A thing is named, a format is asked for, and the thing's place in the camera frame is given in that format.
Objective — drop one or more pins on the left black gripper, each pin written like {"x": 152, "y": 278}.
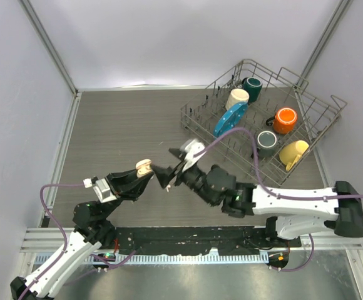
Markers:
{"x": 124, "y": 189}

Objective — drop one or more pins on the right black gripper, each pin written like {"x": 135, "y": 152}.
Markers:
{"x": 165, "y": 174}

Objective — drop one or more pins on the pink earbud charging case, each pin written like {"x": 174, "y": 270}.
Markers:
{"x": 143, "y": 167}

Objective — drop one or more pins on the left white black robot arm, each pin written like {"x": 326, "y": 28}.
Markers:
{"x": 92, "y": 231}

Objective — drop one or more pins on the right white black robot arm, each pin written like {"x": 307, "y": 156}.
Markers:
{"x": 292, "y": 212}

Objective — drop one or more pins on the blue polka dot plate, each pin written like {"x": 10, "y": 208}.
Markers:
{"x": 230, "y": 118}

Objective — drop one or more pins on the cream mug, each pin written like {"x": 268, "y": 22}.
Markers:
{"x": 236, "y": 95}

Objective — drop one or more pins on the grey green mug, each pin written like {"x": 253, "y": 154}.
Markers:
{"x": 266, "y": 144}

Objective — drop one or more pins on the dark teal mug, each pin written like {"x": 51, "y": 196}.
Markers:
{"x": 253, "y": 87}

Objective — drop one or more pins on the yellow mug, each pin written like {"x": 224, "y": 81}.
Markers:
{"x": 292, "y": 153}

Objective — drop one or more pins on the orange mug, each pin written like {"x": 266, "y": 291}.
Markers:
{"x": 283, "y": 121}

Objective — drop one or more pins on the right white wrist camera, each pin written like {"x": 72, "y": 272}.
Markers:
{"x": 193, "y": 150}

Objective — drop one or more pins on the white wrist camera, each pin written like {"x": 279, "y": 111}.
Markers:
{"x": 101, "y": 188}
{"x": 193, "y": 150}

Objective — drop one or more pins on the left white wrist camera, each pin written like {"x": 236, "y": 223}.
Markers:
{"x": 101, "y": 188}

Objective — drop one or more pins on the black mounting base plate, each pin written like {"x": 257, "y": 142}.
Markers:
{"x": 193, "y": 241}

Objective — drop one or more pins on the grey wire dish rack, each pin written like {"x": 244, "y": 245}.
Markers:
{"x": 283, "y": 88}

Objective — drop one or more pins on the white slotted cable duct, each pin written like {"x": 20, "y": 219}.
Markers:
{"x": 211, "y": 258}

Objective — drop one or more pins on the aluminium frame rail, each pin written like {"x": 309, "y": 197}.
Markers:
{"x": 45, "y": 240}

